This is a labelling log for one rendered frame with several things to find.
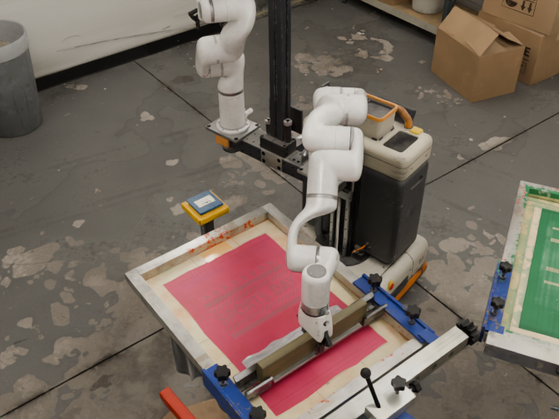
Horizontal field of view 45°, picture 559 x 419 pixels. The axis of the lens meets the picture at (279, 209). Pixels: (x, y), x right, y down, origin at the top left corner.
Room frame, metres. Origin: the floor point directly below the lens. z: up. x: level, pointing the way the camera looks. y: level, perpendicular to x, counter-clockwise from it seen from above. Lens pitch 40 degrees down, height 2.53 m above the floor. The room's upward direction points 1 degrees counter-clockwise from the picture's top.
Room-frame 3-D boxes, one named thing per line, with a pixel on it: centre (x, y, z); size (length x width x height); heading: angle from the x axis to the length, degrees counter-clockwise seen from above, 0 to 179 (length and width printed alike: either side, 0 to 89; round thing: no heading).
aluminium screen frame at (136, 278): (1.38, 0.03, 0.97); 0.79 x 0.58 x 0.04; 37
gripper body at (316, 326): (1.22, -0.09, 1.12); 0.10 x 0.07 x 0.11; 37
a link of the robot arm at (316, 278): (1.25, -0.11, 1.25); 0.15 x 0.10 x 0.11; 174
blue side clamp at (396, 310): (1.36, -0.34, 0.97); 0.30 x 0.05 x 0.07; 37
